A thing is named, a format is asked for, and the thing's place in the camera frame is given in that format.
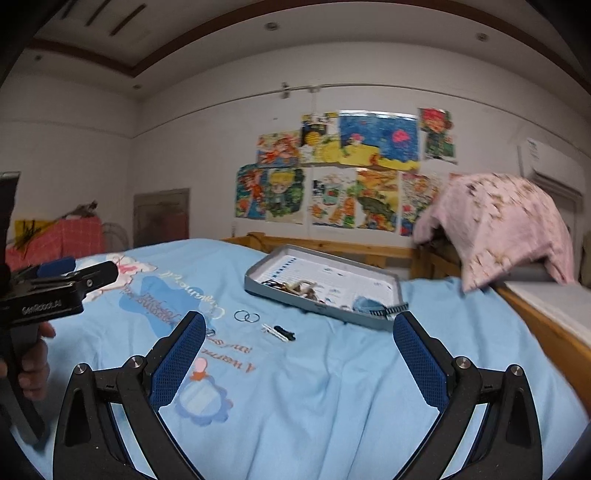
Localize black clip with key rings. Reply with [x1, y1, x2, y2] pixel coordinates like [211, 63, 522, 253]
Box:
[233, 309, 297, 342]

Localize beige square buckle bracelet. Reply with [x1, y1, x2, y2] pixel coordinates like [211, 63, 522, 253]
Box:
[283, 278, 325, 301]

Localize light blue smartwatch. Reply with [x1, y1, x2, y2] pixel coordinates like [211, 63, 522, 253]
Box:
[352, 296, 409, 318]

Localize person's left hand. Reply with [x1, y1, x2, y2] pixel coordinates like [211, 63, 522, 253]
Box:
[18, 322, 56, 401]

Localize red checkered cloth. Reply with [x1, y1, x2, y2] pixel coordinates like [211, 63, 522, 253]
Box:
[6, 217, 105, 271]

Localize white mattress pad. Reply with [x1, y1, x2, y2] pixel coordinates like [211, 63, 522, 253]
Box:
[505, 281, 591, 346]

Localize light blue cartoon bedsheet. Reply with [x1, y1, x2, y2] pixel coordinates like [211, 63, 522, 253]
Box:
[8, 238, 588, 480]

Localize grey tray box lid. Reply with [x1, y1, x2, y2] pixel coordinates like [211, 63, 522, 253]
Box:
[245, 245, 407, 331]

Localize pink floral blanket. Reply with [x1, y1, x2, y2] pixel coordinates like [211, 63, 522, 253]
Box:
[413, 173, 575, 293]

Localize wire fan guard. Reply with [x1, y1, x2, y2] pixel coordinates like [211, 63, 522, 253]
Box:
[102, 222, 130, 253]

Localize grey wall cabinet door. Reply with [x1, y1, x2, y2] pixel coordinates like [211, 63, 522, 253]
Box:
[133, 188, 190, 248]

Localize wooden bed frame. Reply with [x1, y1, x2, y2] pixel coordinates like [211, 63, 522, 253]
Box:
[221, 231, 591, 411]

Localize children's drawings on wall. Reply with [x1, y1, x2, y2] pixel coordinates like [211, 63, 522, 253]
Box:
[235, 108, 456, 237]

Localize white wall air conditioner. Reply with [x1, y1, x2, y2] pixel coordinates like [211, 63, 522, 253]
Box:
[518, 138, 586, 200]

